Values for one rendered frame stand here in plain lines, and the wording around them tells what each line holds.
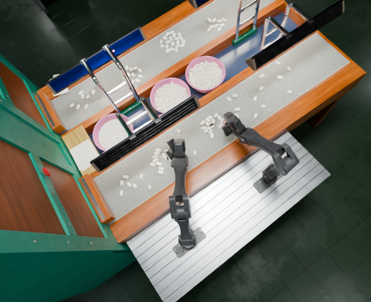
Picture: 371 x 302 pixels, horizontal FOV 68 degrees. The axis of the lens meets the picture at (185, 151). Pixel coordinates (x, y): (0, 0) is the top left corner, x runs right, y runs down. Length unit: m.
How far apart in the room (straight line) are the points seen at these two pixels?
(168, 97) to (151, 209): 0.75
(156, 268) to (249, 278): 0.89
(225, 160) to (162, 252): 0.64
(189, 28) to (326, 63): 0.97
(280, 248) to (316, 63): 1.37
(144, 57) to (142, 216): 1.11
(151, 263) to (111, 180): 0.54
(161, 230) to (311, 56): 1.48
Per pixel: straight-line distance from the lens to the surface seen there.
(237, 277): 2.35
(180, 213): 1.29
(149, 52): 2.11
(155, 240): 1.70
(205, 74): 1.94
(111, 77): 2.07
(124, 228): 1.65
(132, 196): 1.69
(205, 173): 1.62
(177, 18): 2.23
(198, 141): 1.71
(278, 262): 2.38
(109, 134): 1.86
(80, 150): 1.85
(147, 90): 1.91
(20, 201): 1.08
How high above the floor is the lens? 2.33
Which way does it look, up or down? 70 degrees down
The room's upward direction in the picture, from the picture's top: 18 degrees counter-clockwise
